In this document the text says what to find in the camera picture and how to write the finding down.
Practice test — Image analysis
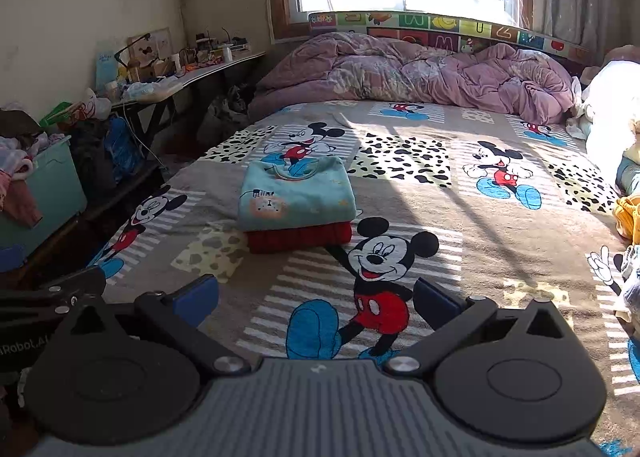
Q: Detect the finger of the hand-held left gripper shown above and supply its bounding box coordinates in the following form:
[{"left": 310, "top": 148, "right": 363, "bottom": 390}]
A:
[{"left": 0, "top": 267, "right": 107, "bottom": 320}]

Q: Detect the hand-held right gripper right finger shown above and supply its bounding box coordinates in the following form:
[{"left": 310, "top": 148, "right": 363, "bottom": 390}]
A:
[{"left": 385, "top": 277, "right": 576, "bottom": 377}]

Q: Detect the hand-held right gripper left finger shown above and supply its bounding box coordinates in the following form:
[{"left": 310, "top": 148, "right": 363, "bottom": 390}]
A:
[{"left": 60, "top": 274, "right": 251, "bottom": 380}]

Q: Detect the pink clothes pile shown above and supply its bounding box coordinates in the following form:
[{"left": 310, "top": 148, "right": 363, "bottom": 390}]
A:
[{"left": 0, "top": 132, "right": 66, "bottom": 228}]

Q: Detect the cartoon mouse printed blanket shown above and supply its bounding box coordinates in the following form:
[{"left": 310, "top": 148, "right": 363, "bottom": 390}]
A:
[{"left": 87, "top": 99, "right": 640, "bottom": 457}]

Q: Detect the teal storage bin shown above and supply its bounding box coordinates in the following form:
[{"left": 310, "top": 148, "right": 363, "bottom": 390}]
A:
[{"left": 0, "top": 134, "right": 88, "bottom": 258}]

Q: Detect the red sweater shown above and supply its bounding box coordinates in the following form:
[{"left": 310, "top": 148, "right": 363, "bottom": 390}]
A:
[{"left": 245, "top": 221, "right": 353, "bottom": 254}]

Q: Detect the teal lion print top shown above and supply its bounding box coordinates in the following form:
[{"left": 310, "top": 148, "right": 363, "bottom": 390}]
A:
[{"left": 236, "top": 155, "right": 357, "bottom": 233}]

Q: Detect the blue bag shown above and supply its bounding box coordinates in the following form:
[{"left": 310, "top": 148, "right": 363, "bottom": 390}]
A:
[{"left": 102, "top": 117, "right": 146, "bottom": 182}]

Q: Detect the green box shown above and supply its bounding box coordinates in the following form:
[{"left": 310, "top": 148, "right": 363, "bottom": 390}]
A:
[{"left": 39, "top": 101, "right": 76, "bottom": 128}]

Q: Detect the white plastic bag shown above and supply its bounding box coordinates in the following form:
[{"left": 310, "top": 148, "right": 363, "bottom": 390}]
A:
[{"left": 75, "top": 87, "right": 112, "bottom": 120}]

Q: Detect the dark bag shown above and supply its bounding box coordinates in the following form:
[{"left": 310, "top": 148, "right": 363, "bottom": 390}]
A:
[{"left": 197, "top": 84, "right": 251, "bottom": 145}]

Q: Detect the cream garment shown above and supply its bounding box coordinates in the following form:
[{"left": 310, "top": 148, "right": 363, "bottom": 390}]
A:
[{"left": 614, "top": 287, "right": 640, "bottom": 323}]

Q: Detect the light blue cloth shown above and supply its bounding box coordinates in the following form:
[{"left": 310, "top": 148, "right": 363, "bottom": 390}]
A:
[{"left": 122, "top": 77, "right": 183, "bottom": 102}]

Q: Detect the yellow garment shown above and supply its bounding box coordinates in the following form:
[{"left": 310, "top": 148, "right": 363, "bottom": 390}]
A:
[{"left": 612, "top": 194, "right": 640, "bottom": 243}]

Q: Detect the light blue card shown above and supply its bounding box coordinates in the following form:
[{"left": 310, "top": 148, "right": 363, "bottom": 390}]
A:
[{"left": 95, "top": 52, "right": 121, "bottom": 90}]

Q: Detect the pink quilt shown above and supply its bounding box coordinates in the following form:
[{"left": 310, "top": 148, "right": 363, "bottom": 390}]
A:
[{"left": 247, "top": 32, "right": 576, "bottom": 125}]

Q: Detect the white-top desk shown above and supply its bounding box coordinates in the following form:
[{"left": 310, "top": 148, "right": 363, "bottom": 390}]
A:
[{"left": 110, "top": 49, "right": 268, "bottom": 138}]

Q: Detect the black desk lamp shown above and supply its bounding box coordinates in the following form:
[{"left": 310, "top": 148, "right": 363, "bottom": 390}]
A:
[{"left": 114, "top": 33, "right": 152, "bottom": 70}]

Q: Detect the wooden board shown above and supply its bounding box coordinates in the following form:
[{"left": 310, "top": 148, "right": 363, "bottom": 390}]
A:
[{"left": 127, "top": 28, "right": 173, "bottom": 68}]

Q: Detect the white bedding bundle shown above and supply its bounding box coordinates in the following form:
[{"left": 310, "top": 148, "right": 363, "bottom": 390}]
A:
[{"left": 567, "top": 59, "right": 640, "bottom": 182}]

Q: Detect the alphabet foam mat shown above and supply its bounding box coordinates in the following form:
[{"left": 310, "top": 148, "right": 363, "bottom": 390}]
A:
[{"left": 307, "top": 11, "right": 591, "bottom": 62}]

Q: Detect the brown pillow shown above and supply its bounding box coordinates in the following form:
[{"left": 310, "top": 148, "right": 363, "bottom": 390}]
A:
[{"left": 602, "top": 44, "right": 640, "bottom": 68}]

